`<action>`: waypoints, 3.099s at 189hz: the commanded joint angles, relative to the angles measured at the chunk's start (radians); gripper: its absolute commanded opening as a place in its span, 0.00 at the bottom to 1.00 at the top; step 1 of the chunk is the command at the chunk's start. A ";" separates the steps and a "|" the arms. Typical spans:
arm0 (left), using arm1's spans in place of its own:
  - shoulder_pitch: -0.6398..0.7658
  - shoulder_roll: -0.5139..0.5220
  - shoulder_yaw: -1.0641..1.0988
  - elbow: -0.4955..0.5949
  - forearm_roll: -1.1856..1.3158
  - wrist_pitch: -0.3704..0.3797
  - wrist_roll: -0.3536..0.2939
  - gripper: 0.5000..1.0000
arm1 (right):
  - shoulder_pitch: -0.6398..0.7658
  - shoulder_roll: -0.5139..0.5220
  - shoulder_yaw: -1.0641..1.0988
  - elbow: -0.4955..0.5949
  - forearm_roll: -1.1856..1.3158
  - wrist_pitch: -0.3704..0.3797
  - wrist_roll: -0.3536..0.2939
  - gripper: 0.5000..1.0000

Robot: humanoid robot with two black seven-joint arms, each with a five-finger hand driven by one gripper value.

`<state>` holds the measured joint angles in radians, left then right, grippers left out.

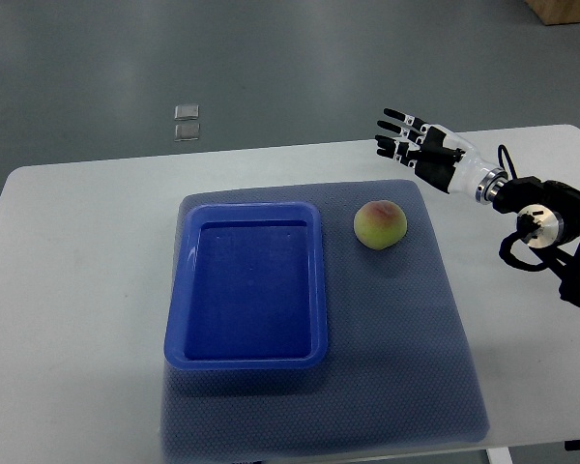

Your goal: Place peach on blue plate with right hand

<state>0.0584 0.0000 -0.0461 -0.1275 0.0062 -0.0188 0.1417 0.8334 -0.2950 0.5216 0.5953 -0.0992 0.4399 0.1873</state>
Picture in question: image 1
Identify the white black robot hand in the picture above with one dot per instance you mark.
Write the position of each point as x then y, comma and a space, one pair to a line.
440, 157

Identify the green red peach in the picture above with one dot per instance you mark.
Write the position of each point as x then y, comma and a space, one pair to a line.
380, 224

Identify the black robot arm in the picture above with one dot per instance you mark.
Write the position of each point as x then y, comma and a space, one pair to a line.
547, 226

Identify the upper metal floor plate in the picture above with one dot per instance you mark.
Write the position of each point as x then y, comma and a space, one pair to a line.
186, 112

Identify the metal floor plate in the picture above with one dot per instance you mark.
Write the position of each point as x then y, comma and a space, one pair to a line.
186, 112
187, 131

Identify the lower metal floor plate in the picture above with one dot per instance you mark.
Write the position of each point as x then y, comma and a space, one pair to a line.
187, 131

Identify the wooden box corner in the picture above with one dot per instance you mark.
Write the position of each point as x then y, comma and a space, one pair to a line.
556, 12

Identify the grey blue mesh mat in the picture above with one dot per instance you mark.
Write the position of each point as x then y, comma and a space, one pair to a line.
398, 371

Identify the blue plastic tray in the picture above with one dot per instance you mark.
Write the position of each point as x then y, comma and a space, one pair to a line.
249, 289

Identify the white table leg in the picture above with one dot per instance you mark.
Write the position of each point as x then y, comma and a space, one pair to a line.
499, 456

